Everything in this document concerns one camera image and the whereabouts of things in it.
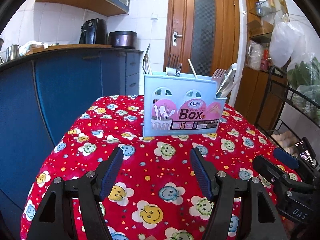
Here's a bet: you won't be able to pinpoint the wooden chopstick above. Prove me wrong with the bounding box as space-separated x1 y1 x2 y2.
188 59 197 79

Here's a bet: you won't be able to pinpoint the blue kitchen counter cabinet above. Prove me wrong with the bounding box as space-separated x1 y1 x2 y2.
1 48 142 239

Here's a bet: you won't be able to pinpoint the eggs on rack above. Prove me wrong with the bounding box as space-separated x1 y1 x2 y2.
271 131 300 155

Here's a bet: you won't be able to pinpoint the wooden low cabinet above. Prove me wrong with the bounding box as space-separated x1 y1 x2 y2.
234 67 287 131

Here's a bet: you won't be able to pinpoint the green vegetables in bag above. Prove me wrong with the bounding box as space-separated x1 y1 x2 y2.
287 53 319 105

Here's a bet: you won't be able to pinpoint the red smiley flower tablecloth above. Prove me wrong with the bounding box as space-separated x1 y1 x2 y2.
20 95 280 239

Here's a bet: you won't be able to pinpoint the silver knife in box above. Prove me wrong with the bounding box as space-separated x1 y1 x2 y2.
216 63 238 98

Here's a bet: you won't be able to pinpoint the silver fork right compartment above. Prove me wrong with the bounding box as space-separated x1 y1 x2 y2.
212 68 226 86

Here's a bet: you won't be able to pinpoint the white plastic bag hanging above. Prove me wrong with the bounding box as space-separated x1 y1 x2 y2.
269 21 316 68

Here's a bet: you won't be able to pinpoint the light blue utensil box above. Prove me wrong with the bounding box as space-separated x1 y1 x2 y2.
143 72 227 137

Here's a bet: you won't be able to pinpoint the black fork in box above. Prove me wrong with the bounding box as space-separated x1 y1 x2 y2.
165 54 182 76

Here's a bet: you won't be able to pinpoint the wooden door with glass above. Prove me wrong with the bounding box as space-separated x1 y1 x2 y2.
164 0 240 76

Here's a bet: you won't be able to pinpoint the wooden cutting board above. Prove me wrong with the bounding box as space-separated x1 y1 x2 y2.
26 44 112 56

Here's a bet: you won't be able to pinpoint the white cloth on counter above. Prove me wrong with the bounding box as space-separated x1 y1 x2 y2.
18 40 49 57

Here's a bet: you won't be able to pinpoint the metal cup on counter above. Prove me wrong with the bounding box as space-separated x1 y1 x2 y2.
5 44 20 62

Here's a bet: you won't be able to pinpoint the dark rice cooker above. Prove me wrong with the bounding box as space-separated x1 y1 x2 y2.
107 31 137 49

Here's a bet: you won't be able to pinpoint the black air fryer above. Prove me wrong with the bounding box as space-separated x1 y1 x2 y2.
79 18 107 44

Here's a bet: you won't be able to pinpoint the black metal wire rack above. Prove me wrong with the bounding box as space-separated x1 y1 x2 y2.
254 66 319 161

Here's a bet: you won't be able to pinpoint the wooden wall shelf niche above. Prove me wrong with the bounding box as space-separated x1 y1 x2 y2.
245 0 288 72

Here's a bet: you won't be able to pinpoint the silver door handle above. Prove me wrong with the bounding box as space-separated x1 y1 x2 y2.
172 31 183 47

